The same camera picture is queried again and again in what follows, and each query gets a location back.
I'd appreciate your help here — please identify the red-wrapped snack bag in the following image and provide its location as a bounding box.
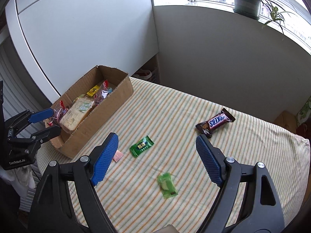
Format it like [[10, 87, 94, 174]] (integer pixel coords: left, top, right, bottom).
[[47, 100, 69, 126], [94, 80, 113, 106]]

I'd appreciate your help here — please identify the large Snickers bar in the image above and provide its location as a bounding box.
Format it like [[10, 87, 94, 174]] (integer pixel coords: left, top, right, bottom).
[[196, 108, 236, 138]]

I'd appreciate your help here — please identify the light green snack packet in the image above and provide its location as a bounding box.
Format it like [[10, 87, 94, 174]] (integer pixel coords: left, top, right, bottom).
[[157, 173, 178, 199]]

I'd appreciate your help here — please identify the dark green candy packet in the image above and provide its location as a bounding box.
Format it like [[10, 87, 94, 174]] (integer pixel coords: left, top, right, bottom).
[[129, 136, 154, 158]]

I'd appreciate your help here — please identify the white gloved hand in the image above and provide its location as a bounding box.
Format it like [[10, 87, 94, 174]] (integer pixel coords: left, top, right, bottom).
[[1, 166, 36, 198]]

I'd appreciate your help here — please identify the brown cardboard box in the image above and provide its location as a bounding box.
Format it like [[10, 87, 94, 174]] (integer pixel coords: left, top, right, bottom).
[[51, 65, 133, 159]]

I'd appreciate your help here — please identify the packaged sliced bread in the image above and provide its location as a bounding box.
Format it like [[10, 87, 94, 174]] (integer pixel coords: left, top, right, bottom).
[[59, 95, 94, 134]]

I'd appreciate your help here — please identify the yellow candy packet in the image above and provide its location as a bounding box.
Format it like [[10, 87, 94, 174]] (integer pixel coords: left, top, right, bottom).
[[86, 85, 100, 97]]

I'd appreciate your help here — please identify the pink candy wrapper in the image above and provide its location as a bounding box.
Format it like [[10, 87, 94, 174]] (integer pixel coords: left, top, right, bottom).
[[113, 149, 124, 163]]

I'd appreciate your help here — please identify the striped tablecloth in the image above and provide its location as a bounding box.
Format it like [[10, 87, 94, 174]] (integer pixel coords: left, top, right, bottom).
[[36, 76, 311, 233]]

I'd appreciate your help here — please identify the green carton box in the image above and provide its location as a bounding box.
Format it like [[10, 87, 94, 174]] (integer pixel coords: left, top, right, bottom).
[[296, 98, 311, 138]]

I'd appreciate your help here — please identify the potted spider plant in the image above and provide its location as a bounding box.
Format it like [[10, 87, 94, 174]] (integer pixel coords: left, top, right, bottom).
[[233, 0, 295, 34]]

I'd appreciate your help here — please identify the white window frame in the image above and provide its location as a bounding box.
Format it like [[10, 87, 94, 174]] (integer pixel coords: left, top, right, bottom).
[[188, 0, 310, 53]]

